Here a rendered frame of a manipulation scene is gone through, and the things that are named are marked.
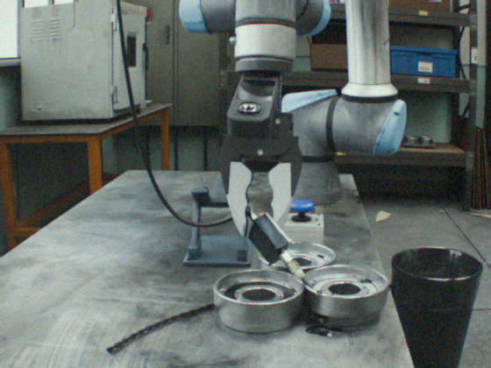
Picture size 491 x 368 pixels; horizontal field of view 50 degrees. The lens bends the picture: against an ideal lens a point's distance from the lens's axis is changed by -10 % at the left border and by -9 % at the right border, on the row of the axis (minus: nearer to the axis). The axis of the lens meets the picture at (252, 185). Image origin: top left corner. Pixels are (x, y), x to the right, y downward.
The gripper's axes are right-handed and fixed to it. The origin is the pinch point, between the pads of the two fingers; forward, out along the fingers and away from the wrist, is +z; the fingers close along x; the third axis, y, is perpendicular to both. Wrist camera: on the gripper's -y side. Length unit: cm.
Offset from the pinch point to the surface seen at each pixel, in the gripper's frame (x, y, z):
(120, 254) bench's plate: 23.1, 15.3, 8.0
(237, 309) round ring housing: 1.4, -8.6, 7.9
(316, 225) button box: -7.0, 19.4, 2.6
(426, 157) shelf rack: -90, 345, 2
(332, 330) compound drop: -9.3, -7.2, 10.5
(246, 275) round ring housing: 1.4, 0.6, 6.3
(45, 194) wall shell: 160, 255, 28
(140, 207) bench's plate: 28, 44, 4
